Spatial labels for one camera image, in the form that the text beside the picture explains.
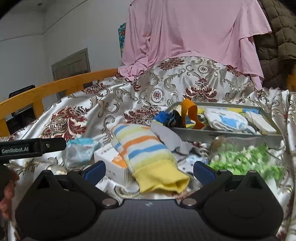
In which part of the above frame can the colourful wall poster left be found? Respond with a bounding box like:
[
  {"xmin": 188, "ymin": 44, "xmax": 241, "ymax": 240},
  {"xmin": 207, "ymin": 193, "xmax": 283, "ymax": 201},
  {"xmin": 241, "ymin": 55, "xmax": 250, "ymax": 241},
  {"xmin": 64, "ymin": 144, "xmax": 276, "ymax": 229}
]
[{"xmin": 118, "ymin": 23, "xmax": 126, "ymax": 56}]

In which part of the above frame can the clear box of green bits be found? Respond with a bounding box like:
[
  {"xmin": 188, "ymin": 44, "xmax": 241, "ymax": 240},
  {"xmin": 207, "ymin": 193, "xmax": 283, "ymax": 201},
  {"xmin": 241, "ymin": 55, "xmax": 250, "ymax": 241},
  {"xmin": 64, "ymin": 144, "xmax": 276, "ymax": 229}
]
[{"xmin": 208, "ymin": 137, "xmax": 285, "ymax": 182}]

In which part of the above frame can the white orange medicine box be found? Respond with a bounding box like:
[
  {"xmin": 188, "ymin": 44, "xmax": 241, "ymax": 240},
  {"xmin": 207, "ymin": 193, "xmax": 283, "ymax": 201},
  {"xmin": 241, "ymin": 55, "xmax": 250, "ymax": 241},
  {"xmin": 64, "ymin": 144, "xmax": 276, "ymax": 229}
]
[{"xmin": 94, "ymin": 144, "xmax": 134, "ymax": 186}]

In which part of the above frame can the blue white small box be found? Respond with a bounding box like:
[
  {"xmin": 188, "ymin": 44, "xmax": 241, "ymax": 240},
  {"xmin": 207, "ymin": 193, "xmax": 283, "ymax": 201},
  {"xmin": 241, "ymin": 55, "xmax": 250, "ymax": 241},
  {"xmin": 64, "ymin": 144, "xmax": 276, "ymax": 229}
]
[{"xmin": 186, "ymin": 154, "xmax": 208, "ymax": 166}]

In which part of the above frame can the floral satin bedspread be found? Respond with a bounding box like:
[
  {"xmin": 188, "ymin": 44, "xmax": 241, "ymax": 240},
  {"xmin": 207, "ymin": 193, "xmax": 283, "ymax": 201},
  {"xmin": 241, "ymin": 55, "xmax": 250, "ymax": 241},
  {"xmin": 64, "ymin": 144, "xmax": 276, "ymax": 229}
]
[{"xmin": 1, "ymin": 56, "xmax": 295, "ymax": 240}]

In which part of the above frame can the light blue plastic packet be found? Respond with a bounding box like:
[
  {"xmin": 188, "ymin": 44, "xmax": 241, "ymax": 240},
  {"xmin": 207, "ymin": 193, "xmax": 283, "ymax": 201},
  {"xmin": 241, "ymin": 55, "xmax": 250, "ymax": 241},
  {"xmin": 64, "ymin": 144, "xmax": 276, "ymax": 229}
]
[{"xmin": 62, "ymin": 138, "xmax": 101, "ymax": 169}]

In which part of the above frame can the person left hand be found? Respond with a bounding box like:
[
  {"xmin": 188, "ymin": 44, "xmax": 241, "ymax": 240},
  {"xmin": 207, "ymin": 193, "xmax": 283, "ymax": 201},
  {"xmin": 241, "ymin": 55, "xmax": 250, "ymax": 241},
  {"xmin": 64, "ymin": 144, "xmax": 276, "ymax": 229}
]
[{"xmin": 0, "ymin": 169, "xmax": 20, "ymax": 219}]

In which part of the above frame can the orange fabric band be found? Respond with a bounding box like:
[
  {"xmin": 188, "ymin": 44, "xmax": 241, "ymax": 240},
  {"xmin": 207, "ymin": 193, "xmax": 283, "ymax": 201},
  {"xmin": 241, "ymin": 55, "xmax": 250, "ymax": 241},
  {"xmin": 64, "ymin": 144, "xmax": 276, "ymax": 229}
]
[{"xmin": 181, "ymin": 98, "xmax": 204, "ymax": 130}]

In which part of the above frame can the wooden bed rail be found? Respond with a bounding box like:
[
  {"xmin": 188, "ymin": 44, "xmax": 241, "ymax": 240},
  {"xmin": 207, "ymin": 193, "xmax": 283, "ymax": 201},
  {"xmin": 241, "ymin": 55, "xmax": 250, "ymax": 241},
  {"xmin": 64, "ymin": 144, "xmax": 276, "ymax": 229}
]
[{"xmin": 0, "ymin": 68, "xmax": 117, "ymax": 137}]

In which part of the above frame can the grey door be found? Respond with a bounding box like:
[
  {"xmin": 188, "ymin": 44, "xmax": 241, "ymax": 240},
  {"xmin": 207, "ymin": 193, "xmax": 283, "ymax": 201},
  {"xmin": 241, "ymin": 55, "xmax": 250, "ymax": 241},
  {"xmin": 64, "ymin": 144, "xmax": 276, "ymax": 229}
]
[{"xmin": 52, "ymin": 48, "xmax": 91, "ymax": 81}]

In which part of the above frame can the white blue patterned sock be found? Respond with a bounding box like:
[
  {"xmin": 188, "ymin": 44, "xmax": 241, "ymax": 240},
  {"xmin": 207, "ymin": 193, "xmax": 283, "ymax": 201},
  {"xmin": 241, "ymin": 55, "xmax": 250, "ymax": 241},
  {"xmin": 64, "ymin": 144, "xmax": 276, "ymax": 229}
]
[{"xmin": 204, "ymin": 108, "xmax": 256, "ymax": 133}]

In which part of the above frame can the pink hanging sheet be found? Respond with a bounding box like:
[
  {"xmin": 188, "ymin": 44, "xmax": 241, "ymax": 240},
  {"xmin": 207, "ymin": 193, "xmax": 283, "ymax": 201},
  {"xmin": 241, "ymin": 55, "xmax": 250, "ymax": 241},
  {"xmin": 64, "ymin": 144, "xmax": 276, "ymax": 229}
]
[{"xmin": 118, "ymin": 1, "xmax": 271, "ymax": 89}]

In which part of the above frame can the striped yellow cuff sock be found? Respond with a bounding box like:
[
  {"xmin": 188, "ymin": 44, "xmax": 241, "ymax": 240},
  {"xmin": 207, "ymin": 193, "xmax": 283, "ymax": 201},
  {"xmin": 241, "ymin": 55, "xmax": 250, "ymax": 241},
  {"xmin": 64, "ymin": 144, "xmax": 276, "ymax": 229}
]
[{"xmin": 110, "ymin": 123, "xmax": 190, "ymax": 194}]

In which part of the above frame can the grey sock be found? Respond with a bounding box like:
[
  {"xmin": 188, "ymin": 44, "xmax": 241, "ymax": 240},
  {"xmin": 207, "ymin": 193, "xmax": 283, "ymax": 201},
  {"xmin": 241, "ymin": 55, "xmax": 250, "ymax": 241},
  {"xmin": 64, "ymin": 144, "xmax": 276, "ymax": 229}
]
[{"xmin": 151, "ymin": 121, "xmax": 195, "ymax": 156}]

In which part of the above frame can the brown quilted jacket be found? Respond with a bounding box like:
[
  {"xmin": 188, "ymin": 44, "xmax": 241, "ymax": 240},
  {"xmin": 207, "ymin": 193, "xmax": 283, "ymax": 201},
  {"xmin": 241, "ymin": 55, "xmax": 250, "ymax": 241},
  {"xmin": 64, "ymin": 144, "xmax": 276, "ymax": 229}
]
[{"xmin": 254, "ymin": 1, "xmax": 295, "ymax": 89}]

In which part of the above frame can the wooden bed frame right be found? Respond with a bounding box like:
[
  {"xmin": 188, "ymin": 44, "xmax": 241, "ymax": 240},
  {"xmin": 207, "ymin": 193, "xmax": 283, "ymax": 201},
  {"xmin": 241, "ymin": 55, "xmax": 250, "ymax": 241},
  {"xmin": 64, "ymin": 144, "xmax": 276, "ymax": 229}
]
[{"xmin": 287, "ymin": 65, "xmax": 296, "ymax": 92}]

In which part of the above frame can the white fluffy sock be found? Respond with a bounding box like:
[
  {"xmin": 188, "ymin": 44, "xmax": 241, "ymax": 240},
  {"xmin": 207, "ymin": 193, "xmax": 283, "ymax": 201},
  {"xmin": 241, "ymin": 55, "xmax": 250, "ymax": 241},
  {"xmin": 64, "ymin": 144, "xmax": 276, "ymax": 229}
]
[{"xmin": 245, "ymin": 111, "xmax": 277, "ymax": 134}]

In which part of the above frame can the grey tray with cartoon picture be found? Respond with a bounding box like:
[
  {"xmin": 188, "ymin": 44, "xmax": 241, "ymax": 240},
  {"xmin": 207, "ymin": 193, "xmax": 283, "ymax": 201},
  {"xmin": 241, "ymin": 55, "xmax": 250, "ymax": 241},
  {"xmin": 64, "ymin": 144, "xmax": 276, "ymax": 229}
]
[{"xmin": 172, "ymin": 102, "xmax": 284, "ymax": 148}]

